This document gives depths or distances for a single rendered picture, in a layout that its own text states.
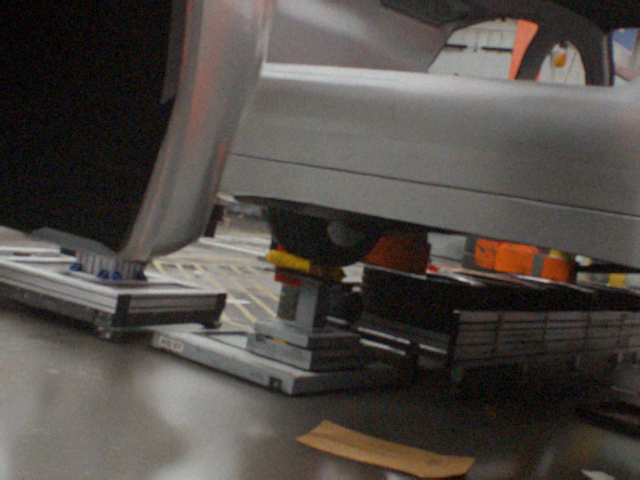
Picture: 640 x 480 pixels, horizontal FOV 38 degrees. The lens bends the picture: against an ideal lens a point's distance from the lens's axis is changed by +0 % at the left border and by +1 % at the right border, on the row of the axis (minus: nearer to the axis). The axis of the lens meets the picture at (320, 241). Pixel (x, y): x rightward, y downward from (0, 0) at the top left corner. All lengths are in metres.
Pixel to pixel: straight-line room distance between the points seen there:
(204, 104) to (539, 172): 1.71
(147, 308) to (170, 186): 3.61
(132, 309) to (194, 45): 3.55
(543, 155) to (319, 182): 0.76
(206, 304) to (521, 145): 2.62
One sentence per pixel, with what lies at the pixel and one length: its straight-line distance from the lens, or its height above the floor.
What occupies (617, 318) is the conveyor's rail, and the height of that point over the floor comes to 0.35.
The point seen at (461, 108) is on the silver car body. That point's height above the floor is 1.12.
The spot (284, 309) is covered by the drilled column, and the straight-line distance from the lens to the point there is 5.00.
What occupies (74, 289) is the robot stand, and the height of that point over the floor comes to 0.20.
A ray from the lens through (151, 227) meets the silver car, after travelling 0.81.
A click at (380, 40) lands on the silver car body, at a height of 1.51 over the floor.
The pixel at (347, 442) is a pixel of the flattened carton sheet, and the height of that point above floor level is 0.01.
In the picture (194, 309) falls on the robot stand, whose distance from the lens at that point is 4.68.
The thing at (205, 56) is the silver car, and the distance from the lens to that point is 0.84.
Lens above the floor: 0.83
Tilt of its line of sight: 3 degrees down
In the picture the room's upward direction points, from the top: 10 degrees clockwise
